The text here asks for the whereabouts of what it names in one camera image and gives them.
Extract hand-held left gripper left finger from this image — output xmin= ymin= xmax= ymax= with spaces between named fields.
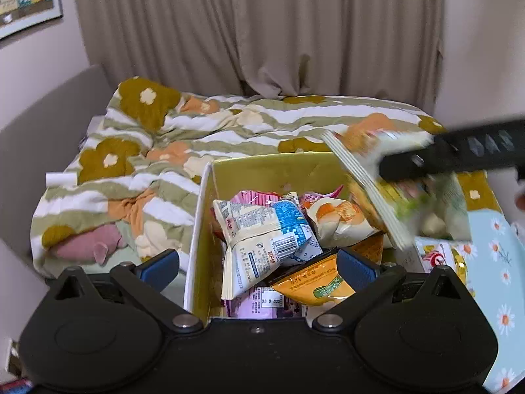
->
xmin=45 ymin=249 xmax=204 ymax=335

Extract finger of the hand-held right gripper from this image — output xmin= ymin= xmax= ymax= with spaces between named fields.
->
xmin=379 ymin=120 xmax=525 ymax=182

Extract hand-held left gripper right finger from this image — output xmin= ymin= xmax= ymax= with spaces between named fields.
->
xmin=312 ymin=247 xmax=472 ymax=333

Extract white orange snack packet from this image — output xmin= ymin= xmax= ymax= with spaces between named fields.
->
xmin=305 ymin=197 xmax=380 ymax=249

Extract green white snack packet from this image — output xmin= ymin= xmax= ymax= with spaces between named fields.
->
xmin=320 ymin=128 xmax=472 ymax=251

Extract purple snack packet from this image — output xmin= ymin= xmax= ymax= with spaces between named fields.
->
xmin=223 ymin=285 xmax=304 ymax=320

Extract blue white snack packet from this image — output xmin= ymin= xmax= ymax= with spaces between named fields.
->
xmin=212 ymin=199 xmax=323 ymax=300

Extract pink snack packet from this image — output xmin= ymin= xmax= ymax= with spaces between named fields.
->
xmin=211 ymin=185 xmax=345 ymax=241

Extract cardboard box yellow inside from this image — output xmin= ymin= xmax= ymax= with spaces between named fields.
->
xmin=183 ymin=152 xmax=411 ymax=321

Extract pink plush toy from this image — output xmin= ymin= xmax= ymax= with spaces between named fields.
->
xmin=53 ymin=224 xmax=128 ymax=265

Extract red white snack packet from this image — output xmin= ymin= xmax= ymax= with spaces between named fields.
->
xmin=414 ymin=238 xmax=470 ymax=286

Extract light blue daisy tablecloth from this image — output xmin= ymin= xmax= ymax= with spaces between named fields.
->
xmin=414 ymin=209 xmax=525 ymax=392

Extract white paper roll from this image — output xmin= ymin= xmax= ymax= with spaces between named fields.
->
xmin=46 ymin=171 xmax=78 ymax=187

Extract floral striped blanket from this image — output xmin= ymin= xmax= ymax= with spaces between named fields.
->
xmin=31 ymin=76 xmax=503 ymax=280

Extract red blue packaged item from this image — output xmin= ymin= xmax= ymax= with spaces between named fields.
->
xmin=0 ymin=380 xmax=33 ymax=394

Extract grey upholstered headboard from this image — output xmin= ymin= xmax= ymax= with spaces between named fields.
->
xmin=0 ymin=63 xmax=113 ymax=280

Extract beige curtain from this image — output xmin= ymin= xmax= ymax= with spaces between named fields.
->
xmin=70 ymin=0 xmax=446 ymax=107

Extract wall poster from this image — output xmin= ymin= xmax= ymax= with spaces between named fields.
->
xmin=0 ymin=0 xmax=64 ymax=41

